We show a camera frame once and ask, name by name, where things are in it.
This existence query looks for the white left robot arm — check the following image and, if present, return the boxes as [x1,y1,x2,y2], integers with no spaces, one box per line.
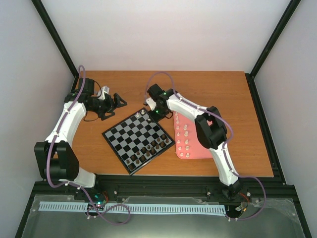
[34,78,127,200]

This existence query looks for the black aluminium frame post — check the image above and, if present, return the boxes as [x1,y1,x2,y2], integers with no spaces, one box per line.
[250,0,301,80]
[31,0,79,78]

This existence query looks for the black aluminium frame post left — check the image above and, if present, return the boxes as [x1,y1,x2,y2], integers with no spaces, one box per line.
[31,0,79,78]

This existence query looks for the black aluminium frame post right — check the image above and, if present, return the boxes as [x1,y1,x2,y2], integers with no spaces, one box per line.
[250,0,301,80]

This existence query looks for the light blue cable duct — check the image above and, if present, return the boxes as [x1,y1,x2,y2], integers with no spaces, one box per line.
[38,201,226,216]

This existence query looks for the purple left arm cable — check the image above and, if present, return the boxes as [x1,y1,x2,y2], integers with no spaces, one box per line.
[47,64,131,226]

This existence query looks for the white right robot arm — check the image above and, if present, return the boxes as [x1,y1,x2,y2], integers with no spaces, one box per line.
[144,84,242,201]

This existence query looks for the pink plastic tray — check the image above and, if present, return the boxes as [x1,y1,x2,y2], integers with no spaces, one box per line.
[173,112,212,160]

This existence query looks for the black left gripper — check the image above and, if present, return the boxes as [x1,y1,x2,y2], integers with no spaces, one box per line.
[89,93,127,120]

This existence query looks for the black and silver chessboard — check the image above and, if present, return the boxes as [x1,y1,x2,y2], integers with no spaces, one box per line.
[102,108,175,175]

